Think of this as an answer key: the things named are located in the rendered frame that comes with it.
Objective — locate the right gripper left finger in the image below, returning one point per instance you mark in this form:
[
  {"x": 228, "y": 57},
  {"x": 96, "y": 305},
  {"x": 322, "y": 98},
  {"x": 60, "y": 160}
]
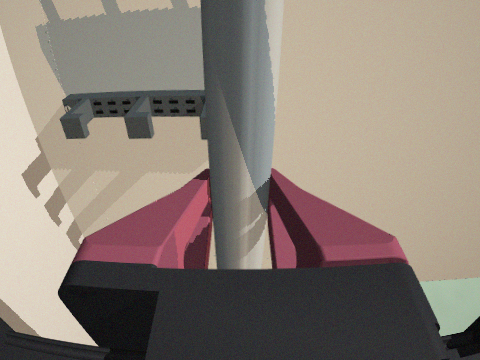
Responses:
[{"x": 158, "y": 233}]

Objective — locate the grey metal bar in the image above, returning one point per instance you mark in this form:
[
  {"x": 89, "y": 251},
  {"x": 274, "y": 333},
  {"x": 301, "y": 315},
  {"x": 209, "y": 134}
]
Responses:
[{"x": 241, "y": 45}]

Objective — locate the tan wall panel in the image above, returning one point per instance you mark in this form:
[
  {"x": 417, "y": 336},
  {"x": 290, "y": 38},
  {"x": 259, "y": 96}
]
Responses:
[{"x": 378, "y": 110}]

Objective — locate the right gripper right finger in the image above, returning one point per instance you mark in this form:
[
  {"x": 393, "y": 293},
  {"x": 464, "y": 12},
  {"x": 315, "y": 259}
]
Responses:
[{"x": 324, "y": 235}]

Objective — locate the dark grey wall rack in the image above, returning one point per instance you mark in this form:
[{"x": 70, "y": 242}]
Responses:
[{"x": 137, "y": 115}]

